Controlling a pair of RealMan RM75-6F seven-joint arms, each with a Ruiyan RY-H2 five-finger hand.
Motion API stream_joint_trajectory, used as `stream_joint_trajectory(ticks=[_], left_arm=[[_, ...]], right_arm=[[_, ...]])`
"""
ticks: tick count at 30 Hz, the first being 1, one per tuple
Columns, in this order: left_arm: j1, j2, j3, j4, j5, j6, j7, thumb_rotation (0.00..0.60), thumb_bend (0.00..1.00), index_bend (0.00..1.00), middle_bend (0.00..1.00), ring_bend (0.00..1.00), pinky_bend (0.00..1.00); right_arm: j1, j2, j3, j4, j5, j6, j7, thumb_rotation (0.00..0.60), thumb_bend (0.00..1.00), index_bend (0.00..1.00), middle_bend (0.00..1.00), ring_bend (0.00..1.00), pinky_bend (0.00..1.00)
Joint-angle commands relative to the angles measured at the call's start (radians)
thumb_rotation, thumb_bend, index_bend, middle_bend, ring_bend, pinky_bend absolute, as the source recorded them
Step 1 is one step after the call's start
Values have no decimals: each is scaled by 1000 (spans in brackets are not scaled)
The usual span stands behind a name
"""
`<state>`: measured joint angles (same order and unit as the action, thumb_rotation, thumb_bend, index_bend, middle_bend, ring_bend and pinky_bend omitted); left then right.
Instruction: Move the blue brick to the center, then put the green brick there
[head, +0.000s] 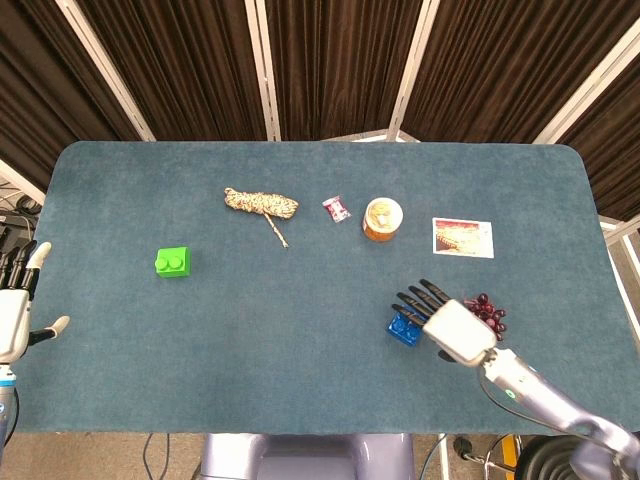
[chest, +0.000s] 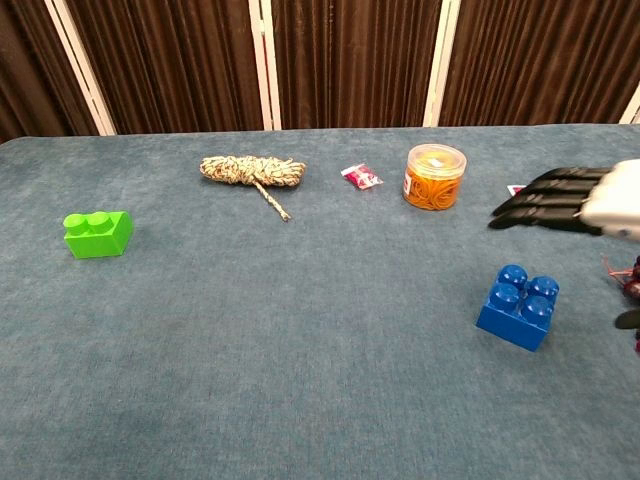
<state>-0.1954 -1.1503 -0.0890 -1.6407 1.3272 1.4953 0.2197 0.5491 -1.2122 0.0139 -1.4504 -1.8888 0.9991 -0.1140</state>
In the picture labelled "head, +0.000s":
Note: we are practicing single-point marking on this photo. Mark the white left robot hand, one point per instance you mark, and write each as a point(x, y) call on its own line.
point(14, 320)

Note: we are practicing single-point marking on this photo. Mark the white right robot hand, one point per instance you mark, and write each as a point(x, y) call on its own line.
point(457, 327)

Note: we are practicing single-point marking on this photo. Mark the blue toy block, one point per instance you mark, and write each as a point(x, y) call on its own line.
point(404, 330)

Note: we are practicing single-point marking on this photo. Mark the green toy block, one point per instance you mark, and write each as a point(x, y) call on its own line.
point(173, 262)

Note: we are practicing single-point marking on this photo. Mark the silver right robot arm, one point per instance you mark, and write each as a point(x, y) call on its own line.
point(540, 395)

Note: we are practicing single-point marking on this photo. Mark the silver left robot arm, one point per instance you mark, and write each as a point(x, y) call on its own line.
point(5, 400)

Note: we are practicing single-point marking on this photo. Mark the bunch of dark red grapes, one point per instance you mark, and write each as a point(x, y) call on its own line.
point(487, 312)

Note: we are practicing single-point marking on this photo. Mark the printed photo card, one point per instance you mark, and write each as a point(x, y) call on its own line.
point(462, 238)

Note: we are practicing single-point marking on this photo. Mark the clear jar of rubber bands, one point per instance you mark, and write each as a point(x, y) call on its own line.
point(382, 220)

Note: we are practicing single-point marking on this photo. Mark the small red snack packet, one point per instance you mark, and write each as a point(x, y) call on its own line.
point(336, 209)

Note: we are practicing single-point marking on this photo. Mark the blue felt table cover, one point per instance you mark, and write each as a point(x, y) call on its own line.
point(280, 325)

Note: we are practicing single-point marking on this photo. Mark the lavender robot torso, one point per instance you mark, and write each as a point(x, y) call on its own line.
point(310, 457)

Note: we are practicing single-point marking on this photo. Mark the brown folding screen white frame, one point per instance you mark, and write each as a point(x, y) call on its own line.
point(330, 65)

